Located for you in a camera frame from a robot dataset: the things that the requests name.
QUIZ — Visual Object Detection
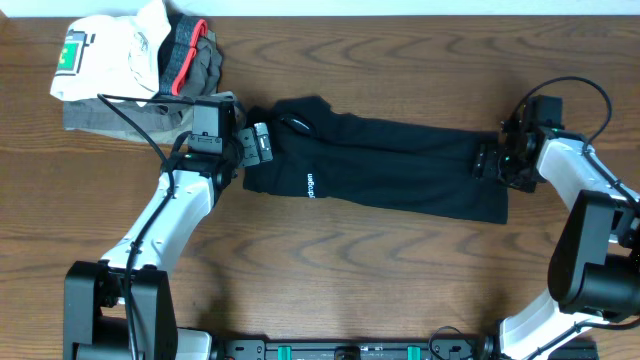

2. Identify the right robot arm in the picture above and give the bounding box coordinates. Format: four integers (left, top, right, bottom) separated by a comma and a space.
473, 95, 639, 359

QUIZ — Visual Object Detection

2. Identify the black t-shirt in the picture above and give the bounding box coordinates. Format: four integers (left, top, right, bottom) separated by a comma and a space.
243, 96, 508, 224

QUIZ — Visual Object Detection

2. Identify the olive grey folded garment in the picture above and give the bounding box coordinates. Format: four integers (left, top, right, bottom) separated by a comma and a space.
62, 30, 236, 146

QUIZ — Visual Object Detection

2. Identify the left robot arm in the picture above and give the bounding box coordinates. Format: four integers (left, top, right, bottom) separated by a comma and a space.
63, 93, 272, 359

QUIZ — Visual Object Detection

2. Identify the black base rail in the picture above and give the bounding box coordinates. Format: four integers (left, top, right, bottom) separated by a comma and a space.
209, 336, 494, 360

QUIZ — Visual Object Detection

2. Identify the black garment red trim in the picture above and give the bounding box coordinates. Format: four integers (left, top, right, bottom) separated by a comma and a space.
158, 14, 208, 96

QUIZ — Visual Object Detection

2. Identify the white printed t-shirt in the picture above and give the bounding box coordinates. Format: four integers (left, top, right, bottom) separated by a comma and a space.
50, 0, 171, 102

